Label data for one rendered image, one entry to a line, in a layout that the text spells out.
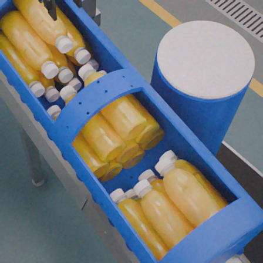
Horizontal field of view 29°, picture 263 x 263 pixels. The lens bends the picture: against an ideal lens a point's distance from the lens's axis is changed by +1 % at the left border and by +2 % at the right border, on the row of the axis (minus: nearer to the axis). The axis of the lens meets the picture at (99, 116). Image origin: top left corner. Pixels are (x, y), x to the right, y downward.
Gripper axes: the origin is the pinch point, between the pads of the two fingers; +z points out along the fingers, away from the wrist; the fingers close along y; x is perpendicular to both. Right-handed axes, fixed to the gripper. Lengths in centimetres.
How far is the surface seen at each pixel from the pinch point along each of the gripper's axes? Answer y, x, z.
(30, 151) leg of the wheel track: -12, 18, 97
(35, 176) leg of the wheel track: -13, 18, 122
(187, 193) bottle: -2, -50, 13
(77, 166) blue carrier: -16.0, -28.2, 21.1
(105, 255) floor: -5, -26, 133
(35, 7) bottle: -1.7, 12.8, 13.0
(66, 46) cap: -0.7, -0.4, 15.9
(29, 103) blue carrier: -16.2, -6.2, 21.8
